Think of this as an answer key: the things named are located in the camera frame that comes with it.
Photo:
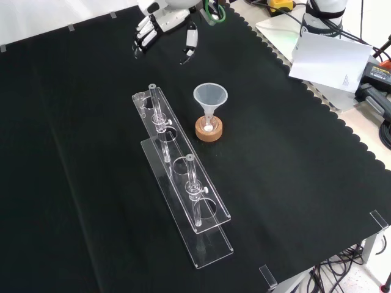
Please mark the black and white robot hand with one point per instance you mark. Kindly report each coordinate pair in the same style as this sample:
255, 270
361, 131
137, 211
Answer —
171, 21

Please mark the clear plastic funnel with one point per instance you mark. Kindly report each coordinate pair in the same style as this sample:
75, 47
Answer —
210, 96

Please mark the round-bottom glass flask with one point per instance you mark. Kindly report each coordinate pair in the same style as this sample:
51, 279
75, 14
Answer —
208, 124

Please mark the clear acrylic funnel stand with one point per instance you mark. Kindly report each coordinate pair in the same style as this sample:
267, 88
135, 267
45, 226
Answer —
183, 189

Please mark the pale board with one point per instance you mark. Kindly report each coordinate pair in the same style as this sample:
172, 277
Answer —
275, 30

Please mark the yellow stop button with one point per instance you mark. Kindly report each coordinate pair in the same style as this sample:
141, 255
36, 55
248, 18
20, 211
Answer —
281, 4

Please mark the black bench cloth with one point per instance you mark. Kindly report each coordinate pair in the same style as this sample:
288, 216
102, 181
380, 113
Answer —
76, 152

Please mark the white paper sheet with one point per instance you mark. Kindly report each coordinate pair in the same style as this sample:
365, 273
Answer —
330, 61

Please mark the black power adapter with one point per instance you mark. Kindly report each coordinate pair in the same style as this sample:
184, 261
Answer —
377, 74

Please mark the black power plug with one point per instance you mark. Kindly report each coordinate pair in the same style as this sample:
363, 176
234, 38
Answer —
374, 97

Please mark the clear acrylic cloth clamp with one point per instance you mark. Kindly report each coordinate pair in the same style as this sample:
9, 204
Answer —
379, 220
268, 276

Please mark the grey table leg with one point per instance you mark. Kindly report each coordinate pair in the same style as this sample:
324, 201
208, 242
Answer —
371, 247

